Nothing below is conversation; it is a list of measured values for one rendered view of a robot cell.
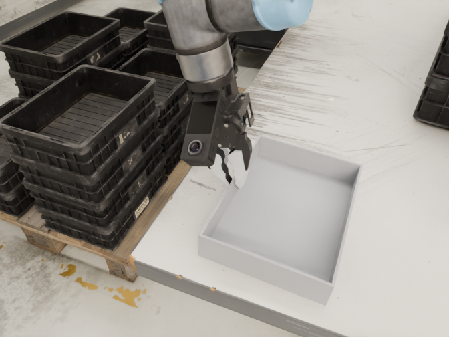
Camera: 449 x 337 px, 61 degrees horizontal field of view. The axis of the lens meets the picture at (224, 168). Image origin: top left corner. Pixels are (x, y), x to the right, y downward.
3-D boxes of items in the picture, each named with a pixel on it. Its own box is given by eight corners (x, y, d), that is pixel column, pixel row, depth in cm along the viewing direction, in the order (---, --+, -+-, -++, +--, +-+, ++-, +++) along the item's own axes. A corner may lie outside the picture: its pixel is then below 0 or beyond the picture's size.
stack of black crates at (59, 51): (88, 155, 167) (59, 58, 138) (33, 140, 176) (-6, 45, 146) (137, 108, 195) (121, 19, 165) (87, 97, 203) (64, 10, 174)
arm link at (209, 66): (216, 53, 50) (162, 58, 53) (224, 85, 52) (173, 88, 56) (234, 31, 55) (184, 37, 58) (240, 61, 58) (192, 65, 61)
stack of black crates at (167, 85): (169, 178, 156) (160, 106, 134) (107, 160, 165) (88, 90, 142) (208, 125, 184) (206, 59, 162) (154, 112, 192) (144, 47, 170)
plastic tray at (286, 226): (325, 305, 54) (334, 287, 51) (198, 255, 60) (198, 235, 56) (355, 184, 73) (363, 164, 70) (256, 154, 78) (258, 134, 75)
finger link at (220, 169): (241, 170, 71) (232, 129, 66) (232, 192, 67) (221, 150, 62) (226, 170, 73) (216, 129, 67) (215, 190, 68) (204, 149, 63)
